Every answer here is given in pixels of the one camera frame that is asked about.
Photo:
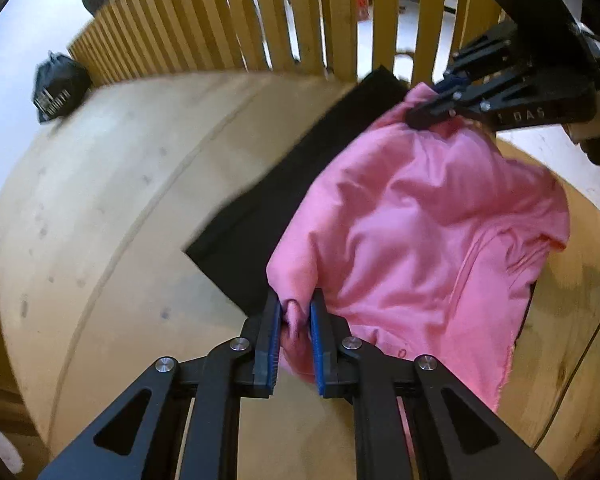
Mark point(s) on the pink t-shirt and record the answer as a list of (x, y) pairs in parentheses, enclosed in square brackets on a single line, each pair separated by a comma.
[(425, 242)]

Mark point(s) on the black sports drawstring bag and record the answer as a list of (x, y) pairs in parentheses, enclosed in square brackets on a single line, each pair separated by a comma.
[(60, 87)]

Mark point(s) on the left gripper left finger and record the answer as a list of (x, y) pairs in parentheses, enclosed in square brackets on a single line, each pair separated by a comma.
[(180, 420)]

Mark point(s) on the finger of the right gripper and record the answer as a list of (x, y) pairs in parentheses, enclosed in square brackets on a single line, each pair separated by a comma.
[(509, 100), (503, 48)]

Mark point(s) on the red box on floor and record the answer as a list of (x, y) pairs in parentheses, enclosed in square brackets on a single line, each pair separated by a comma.
[(362, 8)]

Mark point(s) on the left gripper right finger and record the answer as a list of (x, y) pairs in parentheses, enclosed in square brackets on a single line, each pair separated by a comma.
[(413, 419)]

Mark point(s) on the folded black sport shirt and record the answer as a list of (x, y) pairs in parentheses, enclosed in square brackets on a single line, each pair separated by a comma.
[(234, 247)]

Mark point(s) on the wooden slat fence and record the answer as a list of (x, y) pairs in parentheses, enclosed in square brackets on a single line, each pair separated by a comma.
[(130, 39)]

